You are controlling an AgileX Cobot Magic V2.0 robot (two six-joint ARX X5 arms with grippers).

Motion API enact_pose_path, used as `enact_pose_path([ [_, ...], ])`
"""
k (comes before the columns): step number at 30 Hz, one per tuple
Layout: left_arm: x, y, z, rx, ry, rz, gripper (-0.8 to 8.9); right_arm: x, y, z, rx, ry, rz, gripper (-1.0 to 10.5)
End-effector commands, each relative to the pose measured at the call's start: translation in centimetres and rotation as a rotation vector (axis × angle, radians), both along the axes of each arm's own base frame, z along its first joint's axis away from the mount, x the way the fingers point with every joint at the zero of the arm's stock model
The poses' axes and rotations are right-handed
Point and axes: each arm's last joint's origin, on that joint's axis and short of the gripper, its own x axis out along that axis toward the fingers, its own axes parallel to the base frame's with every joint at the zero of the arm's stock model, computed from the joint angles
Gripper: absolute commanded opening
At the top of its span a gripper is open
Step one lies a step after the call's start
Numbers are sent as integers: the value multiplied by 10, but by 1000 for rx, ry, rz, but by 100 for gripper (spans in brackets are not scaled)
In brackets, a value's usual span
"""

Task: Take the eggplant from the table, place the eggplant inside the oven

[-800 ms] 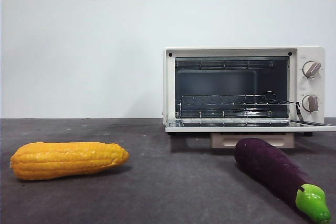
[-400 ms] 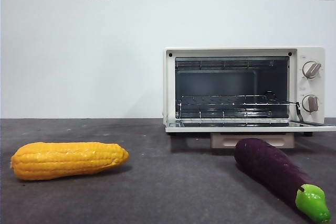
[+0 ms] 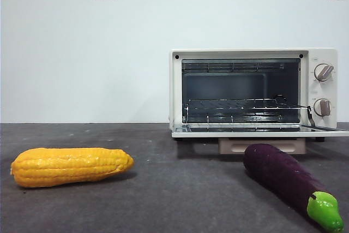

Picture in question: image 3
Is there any glass oven door with handle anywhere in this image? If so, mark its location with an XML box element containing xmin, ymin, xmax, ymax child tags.
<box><xmin>171</xmin><ymin>123</ymin><xmax>349</xmax><ymax>155</ymax></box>

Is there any purple eggplant with green stem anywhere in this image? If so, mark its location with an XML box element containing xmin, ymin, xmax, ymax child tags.
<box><xmin>243</xmin><ymin>142</ymin><xmax>345</xmax><ymax>233</ymax></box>

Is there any cream oven knob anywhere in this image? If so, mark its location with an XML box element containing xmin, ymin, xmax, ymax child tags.
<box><xmin>313</xmin><ymin>63</ymin><xmax>335</xmax><ymax>82</ymax></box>
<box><xmin>312</xmin><ymin>98</ymin><xmax>332</xmax><ymax>116</ymax></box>

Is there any cream toaster oven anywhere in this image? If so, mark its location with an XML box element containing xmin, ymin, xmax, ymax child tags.
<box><xmin>169</xmin><ymin>47</ymin><xmax>338</xmax><ymax>133</ymax></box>

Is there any yellow corn cob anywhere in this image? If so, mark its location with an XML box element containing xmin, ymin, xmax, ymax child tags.
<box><xmin>10</xmin><ymin>147</ymin><xmax>135</xmax><ymax>189</ymax></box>

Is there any metal wire oven rack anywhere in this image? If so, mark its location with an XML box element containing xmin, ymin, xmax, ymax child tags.
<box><xmin>182</xmin><ymin>95</ymin><xmax>311</xmax><ymax>124</ymax></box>

